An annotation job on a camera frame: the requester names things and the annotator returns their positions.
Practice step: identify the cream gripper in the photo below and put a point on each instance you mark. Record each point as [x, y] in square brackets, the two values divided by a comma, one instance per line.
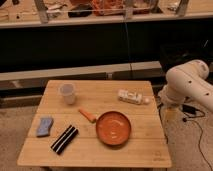
[168, 115]

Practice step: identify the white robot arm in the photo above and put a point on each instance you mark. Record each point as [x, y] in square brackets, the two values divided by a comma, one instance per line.
[187, 80]

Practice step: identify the white plastic bottle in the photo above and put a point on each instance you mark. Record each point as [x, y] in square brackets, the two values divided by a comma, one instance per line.
[132, 97]

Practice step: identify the long wooden shelf bench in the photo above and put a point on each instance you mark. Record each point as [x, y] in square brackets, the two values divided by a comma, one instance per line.
[38, 78]

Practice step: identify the orange carrot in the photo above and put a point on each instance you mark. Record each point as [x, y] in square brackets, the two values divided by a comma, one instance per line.
[88, 115]

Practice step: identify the wooden table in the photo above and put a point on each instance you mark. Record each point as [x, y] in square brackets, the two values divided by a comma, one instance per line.
[146, 147]

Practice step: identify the translucent plastic cup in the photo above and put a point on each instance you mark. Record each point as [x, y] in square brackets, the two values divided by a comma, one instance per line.
[67, 91]

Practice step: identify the black white striped cloth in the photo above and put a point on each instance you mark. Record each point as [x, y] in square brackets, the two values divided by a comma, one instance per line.
[65, 138]

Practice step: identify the blue sponge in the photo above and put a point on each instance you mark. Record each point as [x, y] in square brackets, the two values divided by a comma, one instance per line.
[44, 127]

